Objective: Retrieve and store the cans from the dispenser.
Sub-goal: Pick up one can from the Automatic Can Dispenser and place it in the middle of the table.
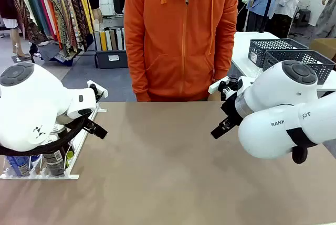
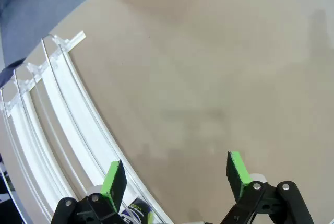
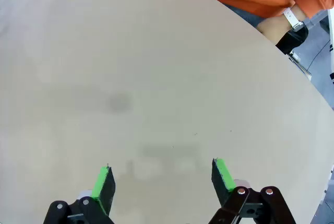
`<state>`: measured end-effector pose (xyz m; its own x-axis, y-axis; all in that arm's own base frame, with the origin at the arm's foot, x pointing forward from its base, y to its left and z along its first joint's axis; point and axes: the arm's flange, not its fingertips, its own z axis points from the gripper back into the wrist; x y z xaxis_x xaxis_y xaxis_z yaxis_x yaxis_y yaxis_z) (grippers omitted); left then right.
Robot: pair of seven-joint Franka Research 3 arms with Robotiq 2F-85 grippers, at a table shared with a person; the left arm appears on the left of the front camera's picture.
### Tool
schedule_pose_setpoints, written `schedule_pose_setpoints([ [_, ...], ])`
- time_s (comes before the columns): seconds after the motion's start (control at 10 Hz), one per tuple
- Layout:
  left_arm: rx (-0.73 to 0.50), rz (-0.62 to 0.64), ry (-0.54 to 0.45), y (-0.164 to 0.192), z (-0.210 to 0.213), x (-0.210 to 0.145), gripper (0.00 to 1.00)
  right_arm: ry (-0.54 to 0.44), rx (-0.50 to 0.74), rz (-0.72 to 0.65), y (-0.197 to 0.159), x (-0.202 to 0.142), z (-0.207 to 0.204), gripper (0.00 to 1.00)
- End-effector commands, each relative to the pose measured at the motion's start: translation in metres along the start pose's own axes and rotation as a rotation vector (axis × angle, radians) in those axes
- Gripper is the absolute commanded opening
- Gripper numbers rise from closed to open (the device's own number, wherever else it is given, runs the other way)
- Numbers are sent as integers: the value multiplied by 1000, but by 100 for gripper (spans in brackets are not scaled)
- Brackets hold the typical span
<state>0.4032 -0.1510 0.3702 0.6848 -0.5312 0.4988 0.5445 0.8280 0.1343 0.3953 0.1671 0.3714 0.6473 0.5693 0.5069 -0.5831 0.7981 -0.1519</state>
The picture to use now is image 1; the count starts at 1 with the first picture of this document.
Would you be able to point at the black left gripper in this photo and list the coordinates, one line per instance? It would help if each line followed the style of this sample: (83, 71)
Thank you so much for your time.
(88, 122)

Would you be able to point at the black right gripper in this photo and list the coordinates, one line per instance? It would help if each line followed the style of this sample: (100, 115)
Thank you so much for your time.
(232, 109)

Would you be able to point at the black Pepsi can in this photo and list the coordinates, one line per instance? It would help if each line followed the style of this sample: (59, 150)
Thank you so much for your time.
(54, 164)

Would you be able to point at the grey plastic lattice basket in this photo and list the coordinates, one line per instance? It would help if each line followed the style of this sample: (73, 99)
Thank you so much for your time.
(325, 67)
(260, 52)

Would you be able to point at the person's right forearm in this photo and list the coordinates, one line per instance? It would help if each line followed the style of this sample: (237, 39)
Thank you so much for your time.
(136, 65)

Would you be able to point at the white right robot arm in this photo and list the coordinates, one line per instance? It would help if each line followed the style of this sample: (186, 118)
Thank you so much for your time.
(275, 130)

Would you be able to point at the person's left forearm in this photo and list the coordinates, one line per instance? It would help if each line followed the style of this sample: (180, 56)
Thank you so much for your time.
(227, 57)

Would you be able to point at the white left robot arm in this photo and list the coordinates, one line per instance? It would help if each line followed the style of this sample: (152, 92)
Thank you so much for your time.
(26, 104)

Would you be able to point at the person's left hand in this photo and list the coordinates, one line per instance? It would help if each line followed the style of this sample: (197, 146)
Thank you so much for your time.
(216, 97)

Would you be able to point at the black storage bin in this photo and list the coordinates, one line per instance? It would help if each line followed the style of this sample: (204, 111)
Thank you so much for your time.
(110, 61)

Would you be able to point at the white side table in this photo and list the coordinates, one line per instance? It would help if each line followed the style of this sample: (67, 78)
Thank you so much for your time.
(241, 52)

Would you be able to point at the upright sample boards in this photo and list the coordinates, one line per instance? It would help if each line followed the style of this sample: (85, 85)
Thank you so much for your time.
(109, 40)

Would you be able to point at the person in orange hoodie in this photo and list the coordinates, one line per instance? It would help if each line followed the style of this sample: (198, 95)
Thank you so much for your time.
(181, 38)

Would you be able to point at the brown cardboard box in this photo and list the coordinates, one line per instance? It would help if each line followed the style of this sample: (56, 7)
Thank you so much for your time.
(325, 48)

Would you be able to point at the rack of hanging garments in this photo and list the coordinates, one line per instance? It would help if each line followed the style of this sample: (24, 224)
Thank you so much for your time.
(60, 4)

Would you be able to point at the black plastic stool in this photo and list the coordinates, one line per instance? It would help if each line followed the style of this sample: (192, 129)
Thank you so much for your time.
(302, 16)

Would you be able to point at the mannequin in grey dress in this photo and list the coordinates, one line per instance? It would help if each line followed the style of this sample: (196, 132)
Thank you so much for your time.
(329, 17)

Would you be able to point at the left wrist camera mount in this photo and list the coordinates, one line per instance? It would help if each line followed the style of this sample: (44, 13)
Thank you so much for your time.
(101, 91)

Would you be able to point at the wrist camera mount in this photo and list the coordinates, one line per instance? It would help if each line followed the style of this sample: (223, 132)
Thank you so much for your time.
(218, 84)
(101, 91)

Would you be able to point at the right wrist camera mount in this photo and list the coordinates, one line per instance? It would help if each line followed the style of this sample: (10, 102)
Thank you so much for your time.
(218, 84)

